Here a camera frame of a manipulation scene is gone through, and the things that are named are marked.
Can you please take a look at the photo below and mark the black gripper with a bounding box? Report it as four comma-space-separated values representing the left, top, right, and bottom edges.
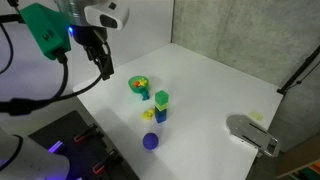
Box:
72, 25, 114, 80

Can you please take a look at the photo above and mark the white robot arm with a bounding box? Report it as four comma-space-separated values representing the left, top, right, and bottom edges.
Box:
0, 0, 130, 180

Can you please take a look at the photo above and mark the green bowl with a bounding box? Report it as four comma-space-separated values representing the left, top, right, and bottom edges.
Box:
128, 75, 149, 93

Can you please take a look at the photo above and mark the yellow orange toy in bowl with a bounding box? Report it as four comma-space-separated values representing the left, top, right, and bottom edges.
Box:
133, 78, 149, 87

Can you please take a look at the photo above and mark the teal toy figure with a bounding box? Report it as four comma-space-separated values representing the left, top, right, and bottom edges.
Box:
141, 90, 150, 101

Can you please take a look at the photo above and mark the black orange clamp upper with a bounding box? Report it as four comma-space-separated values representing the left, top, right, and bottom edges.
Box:
73, 124, 97, 144

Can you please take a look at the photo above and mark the black orange clamp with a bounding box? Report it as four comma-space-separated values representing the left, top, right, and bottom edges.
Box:
73, 124, 97, 144
92, 150, 122, 175

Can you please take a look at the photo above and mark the green block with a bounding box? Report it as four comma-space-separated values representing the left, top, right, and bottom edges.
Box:
155, 90, 169, 105

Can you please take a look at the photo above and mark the lime yellow block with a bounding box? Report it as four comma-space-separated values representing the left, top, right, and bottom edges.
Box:
155, 102, 168, 111

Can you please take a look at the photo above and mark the blue block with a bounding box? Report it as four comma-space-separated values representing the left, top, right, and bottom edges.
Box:
155, 108, 167, 123

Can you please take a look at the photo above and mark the blue ball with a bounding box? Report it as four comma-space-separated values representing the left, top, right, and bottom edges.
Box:
143, 133, 159, 150

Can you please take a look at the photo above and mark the black orange clamp lower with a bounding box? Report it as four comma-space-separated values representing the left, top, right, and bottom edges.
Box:
92, 150, 122, 175

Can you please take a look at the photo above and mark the silver metal plate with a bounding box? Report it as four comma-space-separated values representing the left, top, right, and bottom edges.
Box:
226, 114, 281, 157

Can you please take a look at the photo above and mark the yellow sticky note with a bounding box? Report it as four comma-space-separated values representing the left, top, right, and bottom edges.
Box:
249, 111, 263, 121

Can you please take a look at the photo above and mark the black tripod leg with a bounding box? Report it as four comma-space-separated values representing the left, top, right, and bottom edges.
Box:
277, 45, 320, 95

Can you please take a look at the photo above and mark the wooden shelf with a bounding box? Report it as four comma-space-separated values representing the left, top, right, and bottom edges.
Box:
276, 134, 320, 179

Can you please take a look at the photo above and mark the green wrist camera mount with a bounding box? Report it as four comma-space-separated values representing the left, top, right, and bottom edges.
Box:
20, 3, 71, 60

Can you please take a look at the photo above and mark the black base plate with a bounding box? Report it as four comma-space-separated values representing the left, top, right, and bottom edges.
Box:
29, 111, 139, 180

